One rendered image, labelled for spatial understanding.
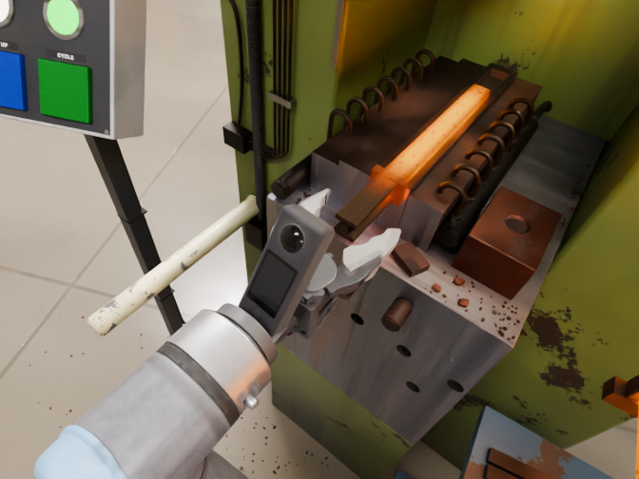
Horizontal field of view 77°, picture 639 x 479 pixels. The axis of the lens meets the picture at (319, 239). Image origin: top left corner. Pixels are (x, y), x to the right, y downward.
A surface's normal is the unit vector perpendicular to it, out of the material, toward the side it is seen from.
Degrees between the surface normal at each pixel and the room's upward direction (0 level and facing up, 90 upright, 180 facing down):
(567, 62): 90
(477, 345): 90
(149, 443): 29
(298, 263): 57
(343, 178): 90
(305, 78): 90
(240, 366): 38
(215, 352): 12
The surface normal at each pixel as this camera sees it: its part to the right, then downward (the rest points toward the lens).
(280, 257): -0.50, 0.11
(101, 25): -0.14, 0.31
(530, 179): 0.08, -0.65
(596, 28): -0.60, 0.58
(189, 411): 0.52, -0.25
